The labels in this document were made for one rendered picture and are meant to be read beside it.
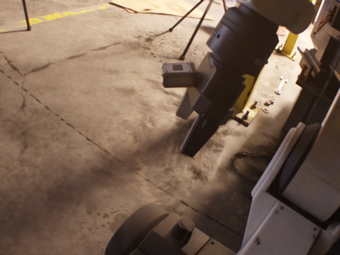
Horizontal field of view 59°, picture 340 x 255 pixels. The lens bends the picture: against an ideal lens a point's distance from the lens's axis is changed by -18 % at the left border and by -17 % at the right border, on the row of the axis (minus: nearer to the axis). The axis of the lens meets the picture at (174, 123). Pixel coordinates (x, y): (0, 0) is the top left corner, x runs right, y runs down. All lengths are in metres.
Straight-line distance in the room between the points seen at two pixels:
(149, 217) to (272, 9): 0.51
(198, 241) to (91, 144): 0.62
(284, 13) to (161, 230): 0.50
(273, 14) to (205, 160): 0.94
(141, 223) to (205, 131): 0.33
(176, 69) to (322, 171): 0.28
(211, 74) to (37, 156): 0.77
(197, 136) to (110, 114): 0.93
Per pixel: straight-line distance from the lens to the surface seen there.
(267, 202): 0.57
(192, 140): 0.48
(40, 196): 1.01
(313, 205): 0.57
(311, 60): 1.89
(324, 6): 2.09
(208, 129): 0.47
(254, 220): 0.57
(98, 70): 1.69
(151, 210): 0.78
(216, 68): 0.47
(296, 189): 0.56
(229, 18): 0.47
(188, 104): 0.58
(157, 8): 3.08
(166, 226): 0.75
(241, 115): 1.71
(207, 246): 0.78
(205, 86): 0.47
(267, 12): 0.47
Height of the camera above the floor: 0.76
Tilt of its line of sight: 31 degrees down
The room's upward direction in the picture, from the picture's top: 21 degrees clockwise
